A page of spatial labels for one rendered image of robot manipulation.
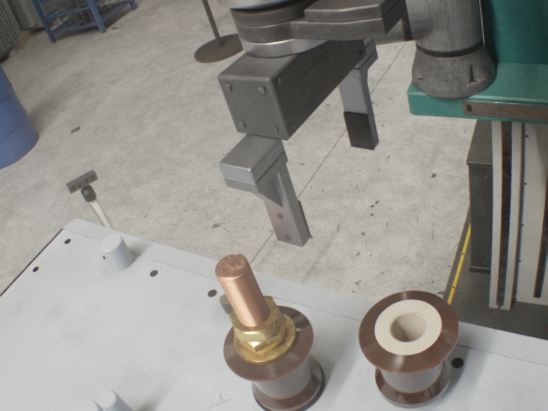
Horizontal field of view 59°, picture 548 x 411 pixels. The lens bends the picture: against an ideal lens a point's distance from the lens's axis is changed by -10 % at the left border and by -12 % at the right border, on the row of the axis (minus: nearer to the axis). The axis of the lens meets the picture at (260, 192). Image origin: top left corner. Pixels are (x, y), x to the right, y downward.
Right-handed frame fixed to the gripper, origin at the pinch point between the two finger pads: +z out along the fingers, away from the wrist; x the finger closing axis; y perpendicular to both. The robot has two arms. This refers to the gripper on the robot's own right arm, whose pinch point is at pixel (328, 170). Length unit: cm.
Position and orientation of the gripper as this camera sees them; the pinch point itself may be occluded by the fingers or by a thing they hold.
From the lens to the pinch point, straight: 47.6
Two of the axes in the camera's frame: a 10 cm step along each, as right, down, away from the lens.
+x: -5.5, 6.3, -5.4
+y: -7.8, -1.8, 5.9
